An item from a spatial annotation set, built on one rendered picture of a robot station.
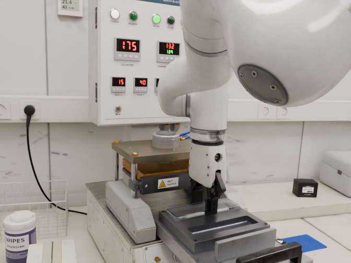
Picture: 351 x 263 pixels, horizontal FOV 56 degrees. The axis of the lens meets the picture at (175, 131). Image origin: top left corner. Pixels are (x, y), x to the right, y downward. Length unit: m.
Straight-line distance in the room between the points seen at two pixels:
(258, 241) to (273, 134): 1.03
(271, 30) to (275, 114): 1.35
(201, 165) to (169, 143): 0.20
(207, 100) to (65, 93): 0.79
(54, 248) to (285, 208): 0.89
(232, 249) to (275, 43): 0.49
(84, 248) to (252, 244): 0.62
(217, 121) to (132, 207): 0.29
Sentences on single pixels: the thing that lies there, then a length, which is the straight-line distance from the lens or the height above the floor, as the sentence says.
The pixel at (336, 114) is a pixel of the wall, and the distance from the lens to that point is 1.84.
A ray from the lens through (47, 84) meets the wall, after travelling 1.40.
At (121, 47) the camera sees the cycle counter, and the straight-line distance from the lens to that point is 1.03.
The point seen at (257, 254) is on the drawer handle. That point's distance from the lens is 0.65.
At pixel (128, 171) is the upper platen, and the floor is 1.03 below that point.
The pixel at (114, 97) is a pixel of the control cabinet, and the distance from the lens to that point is 1.03.
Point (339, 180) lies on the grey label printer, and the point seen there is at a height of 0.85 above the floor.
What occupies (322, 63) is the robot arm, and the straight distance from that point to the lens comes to 0.29.
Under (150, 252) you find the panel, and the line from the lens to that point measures 0.82.
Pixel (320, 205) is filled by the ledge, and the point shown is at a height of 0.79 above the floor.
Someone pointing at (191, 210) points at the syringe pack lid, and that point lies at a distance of 0.81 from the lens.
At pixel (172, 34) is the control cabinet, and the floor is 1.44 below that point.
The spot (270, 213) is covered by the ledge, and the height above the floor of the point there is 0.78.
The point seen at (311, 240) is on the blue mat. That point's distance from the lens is 1.34.
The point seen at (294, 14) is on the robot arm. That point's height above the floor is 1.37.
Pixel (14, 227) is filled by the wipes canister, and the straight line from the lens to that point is 1.06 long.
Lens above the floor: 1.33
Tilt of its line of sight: 10 degrees down
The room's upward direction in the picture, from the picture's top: 2 degrees clockwise
